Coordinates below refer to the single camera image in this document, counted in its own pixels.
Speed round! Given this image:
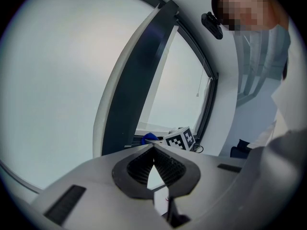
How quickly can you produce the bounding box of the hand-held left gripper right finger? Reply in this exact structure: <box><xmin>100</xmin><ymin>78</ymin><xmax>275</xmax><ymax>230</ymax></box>
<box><xmin>153</xmin><ymin>144</ymin><xmax>248</xmax><ymax>230</ymax></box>

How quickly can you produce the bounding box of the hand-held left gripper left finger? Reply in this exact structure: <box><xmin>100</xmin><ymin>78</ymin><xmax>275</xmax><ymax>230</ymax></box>
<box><xmin>30</xmin><ymin>144</ymin><xmax>173</xmax><ymax>230</ymax></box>

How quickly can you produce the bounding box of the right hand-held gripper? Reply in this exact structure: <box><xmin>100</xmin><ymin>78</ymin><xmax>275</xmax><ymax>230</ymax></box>
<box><xmin>145</xmin><ymin>126</ymin><xmax>195</xmax><ymax>151</ymax></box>

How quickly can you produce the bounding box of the blue cleaning cloth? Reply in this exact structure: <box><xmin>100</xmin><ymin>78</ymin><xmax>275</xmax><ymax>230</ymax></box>
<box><xmin>141</xmin><ymin>132</ymin><xmax>159</xmax><ymax>145</ymax></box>

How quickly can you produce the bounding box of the person's white sweatshirt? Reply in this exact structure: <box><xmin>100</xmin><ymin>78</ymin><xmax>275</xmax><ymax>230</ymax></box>
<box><xmin>247</xmin><ymin>18</ymin><xmax>307</xmax><ymax>150</ymax></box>

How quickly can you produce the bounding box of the person's head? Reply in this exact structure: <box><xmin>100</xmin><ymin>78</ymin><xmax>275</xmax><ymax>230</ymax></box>
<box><xmin>211</xmin><ymin>0</ymin><xmax>290</xmax><ymax>37</ymax></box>

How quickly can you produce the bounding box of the blind pull cord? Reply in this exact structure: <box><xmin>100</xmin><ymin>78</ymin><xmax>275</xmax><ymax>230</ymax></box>
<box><xmin>195</xmin><ymin>58</ymin><xmax>205</xmax><ymax>98</ymax></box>

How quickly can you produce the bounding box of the black head-mounted camera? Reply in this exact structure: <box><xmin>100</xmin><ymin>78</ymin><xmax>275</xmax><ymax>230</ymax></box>
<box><xmin>201</xmin><ymin>11</ymin><xmax>224</xmax><ymax>40</ymax></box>

